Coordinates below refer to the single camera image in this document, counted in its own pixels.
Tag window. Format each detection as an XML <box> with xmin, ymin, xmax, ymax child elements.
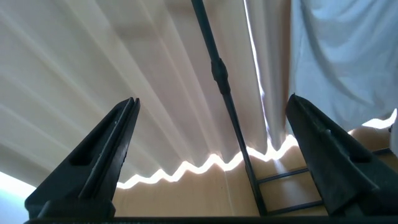
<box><xmin>0</xmin><ymin>170</ymin><xmax>37</xmax><ymax>224</ymax></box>

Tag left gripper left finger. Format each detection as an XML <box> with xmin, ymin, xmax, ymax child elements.
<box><xmin>24</xmin><ymin>97</ymin><xmax>141</xmax><ymax>218</ymax></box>

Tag pale grey shorts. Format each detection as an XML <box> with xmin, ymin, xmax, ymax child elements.
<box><xmin>287</xmin><ymin>0</ymin><xmax>398</xmax><ymax>156</ymax></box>

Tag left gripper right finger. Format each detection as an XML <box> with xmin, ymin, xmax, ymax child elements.
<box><xmin>285</xmin><ymin>93</ymin><xmax>398</xmax><ymax>217</ymax></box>

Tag black clothes rack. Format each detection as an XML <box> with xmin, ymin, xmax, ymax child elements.
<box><xmin>190</xmin><ymin>0</ymin><xmax>398</xmax><ymax>217</ymax></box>

